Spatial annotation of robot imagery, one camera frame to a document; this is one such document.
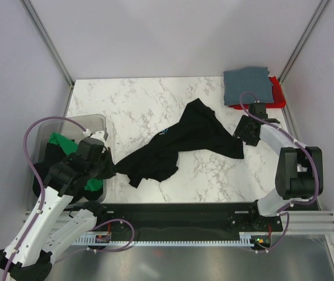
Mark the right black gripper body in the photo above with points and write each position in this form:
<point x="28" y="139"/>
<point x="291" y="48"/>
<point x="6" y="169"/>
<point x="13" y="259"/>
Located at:
<point x="242" y="130"/>

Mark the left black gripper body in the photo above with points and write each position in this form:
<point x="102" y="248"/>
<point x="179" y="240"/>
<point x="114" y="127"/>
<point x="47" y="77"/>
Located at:
<point x="104" y="168"/>

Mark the clear plastic bin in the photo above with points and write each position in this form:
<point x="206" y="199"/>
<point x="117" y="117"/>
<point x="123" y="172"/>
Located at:
<point x="93" y="122"/>

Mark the green t shirt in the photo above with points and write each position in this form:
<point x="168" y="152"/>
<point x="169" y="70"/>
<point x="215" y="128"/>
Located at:
<point x="69" y="146"/>

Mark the black t shirt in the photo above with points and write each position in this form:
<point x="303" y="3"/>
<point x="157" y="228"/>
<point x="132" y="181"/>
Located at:
<point x="197" y="129"/>
<point x="53" y="155"/>

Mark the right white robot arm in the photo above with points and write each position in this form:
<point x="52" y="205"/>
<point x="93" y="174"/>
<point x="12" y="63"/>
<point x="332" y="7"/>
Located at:
<point x="299" y="175"/>

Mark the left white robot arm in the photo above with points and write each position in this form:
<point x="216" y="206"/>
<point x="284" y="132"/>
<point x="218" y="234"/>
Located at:
<point x="33" y="252"/>

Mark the black t shirt in bin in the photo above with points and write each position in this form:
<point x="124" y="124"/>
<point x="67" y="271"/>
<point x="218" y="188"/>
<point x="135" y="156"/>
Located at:
<point x="53" y="155"/>

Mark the folded red t shirt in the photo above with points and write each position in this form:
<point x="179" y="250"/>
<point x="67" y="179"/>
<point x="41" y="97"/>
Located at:
<point x="279" y="100"/>

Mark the folded grey-blue t shirt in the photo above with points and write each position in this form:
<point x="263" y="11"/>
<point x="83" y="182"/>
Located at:
<point x="252" y="79"/>

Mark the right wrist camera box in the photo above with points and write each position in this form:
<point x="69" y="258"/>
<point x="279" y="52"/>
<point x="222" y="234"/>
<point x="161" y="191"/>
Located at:
<point x="257" y="110"/>

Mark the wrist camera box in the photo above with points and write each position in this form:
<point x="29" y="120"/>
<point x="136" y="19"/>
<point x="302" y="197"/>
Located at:
<point x="90" y="149"/>
<point x="257" y="110"/>

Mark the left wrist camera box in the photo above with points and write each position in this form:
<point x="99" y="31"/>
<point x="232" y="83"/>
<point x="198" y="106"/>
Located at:
<point x="90" y="149"/>

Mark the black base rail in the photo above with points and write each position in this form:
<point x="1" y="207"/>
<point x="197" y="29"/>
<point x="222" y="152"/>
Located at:
<point x="182" y="222"/>

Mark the aluminium extrusion rail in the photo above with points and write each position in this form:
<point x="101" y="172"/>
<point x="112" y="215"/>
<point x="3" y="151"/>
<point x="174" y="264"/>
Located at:
<point x="311" y="223"/>

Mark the right aluminium frame post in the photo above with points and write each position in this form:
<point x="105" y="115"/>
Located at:
<point x="302" y="41"/>

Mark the aluminium frame post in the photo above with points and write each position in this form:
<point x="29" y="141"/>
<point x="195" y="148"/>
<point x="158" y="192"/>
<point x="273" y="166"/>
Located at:
<point x="46" y="39"/>
<point x="302" y="41"/>

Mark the left aluminium frame post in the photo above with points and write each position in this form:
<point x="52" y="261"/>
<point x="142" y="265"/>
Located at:
<point x="46" y="39"/>

